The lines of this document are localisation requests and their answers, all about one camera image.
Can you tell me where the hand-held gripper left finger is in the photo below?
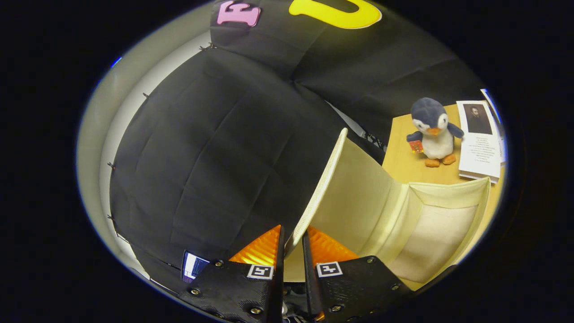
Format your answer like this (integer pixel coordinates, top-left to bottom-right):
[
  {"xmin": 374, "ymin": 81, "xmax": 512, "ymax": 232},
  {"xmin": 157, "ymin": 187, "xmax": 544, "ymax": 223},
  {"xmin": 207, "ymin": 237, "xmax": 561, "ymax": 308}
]
[{"xmin": 177, "ymin": 224, "xmax": 286, "ymax": 323}]

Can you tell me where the lit computer monitor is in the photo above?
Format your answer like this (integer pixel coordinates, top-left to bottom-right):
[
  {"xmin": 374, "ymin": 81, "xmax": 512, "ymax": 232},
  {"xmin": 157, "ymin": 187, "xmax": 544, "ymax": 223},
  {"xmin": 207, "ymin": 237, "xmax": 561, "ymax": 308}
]
[{"xmin": 181, "ymin": 250, "xmax": 210, "ymax": 283}]

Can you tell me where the white portrait cover book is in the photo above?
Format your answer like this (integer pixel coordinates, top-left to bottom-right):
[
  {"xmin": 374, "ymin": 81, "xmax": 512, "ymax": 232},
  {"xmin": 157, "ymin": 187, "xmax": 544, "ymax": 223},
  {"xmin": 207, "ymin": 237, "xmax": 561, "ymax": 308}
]
[{"xmin": 456, "ymin": 100, "xmax": 502, "ymax": 183}]

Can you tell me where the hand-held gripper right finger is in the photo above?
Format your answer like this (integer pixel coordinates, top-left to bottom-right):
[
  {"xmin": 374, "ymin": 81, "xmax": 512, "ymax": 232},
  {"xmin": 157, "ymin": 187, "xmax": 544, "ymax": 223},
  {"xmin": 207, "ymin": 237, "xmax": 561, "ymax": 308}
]
[{"xmin": 301, "ymin": 226, "xmax": 415, "ymax": 323}]

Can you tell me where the beige fabric storage box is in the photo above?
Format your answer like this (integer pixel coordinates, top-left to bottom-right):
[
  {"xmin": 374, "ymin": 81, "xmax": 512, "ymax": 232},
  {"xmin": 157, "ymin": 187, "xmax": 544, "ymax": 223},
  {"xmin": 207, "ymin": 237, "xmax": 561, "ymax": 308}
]
[{"xmin": 283, "ymin": 128, "xmax": 492, "ymax": 291}]

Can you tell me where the blue penguin plush toy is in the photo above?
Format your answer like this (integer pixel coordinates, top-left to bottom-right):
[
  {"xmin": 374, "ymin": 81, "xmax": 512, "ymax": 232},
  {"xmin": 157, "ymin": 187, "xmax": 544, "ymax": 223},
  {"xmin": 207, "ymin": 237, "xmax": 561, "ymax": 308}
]
[{"xmin": 406, "ymin": 97, "xmax": 465, "ymax": 168}]

